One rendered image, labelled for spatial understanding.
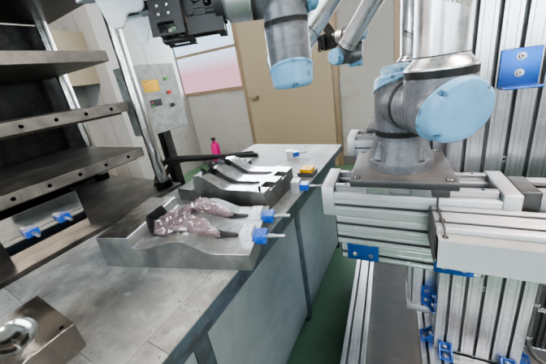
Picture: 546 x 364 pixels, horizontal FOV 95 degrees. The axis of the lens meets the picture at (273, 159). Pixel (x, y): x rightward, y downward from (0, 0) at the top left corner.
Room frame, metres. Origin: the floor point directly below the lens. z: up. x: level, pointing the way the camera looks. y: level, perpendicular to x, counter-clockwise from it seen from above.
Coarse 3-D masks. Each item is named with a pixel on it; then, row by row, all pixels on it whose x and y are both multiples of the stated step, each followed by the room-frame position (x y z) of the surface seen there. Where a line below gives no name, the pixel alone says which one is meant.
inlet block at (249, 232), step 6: (246, 228) 0.65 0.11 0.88; (252, 228) 0.65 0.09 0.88; (258, 228) 0.66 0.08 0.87; (264, 228) 0.66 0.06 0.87; (240, 234) 0.63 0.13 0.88; (246, 234) 0.63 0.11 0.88; (252, 234) 0.64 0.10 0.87; (258, 234) 0.63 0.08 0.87; (264, 234) 0.63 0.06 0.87; (270, 234) 0.64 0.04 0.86; (282, 234) 0.63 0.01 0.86; (246, 240) 0.63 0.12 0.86; (252, 240) 0.63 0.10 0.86; (258, 240) 0.63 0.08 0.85; (264, 240) 0.62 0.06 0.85
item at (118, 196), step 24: (96, 192) 1.47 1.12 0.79; (120, 192) 1.40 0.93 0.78; (144, 192) 1.34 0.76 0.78; (168, 192) 1.31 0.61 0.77; (96, 216) 1.12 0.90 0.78; (120, 216) 1.08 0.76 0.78; (72, 240) 0.92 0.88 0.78; (0, 264) 0.83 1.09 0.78; (24, 264) 0.80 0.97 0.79; (0, 288) 0.71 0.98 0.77
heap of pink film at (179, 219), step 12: (192, 204) 0.82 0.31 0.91; (204, 204) 0.79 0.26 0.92; (216, 204) 0.80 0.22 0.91; (168, 216) 0.78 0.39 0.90; (180, 216) 0.79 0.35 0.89; (192, 216) 0.72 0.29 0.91; (228, 216) 0.78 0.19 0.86; (156, 228) 0.74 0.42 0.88; (168, 228) 0.71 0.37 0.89; (180, 228) 0.68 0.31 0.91; (192, 228) 0.68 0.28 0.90; (204, 228) 0.68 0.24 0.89
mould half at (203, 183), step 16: (240, 160) 1.22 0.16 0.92; (208, 176) 1.04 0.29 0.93; (240, 176) 1.08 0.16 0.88; (256, 176) 1.05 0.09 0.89; (272, 176) 1.01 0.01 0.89; (288, 176) 1.05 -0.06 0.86; (192, 192) 1.08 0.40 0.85; (208, 192) 1.02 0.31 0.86; (224, 192) 0.97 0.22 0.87; (240, 192) 0.92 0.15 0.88; (256, 192) 0.88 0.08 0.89; (272, 192) 0.92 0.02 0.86
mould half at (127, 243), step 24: (144, 216) 0.79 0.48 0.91; (216, 216) 0.76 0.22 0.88; (120, 240) 0.67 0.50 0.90; (144, 240) 0.69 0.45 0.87; (168, 240) 0.64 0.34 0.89; (192, 240) 0.63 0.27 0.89; (216, 240) 0.65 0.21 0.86; (120, 264) 0.68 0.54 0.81; (144, 264) 0.66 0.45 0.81; (168, 264) 0.64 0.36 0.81; (192, 264) 0.62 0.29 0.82; (216, 264) 0.60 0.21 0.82; (240, 264) 0.58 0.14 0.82
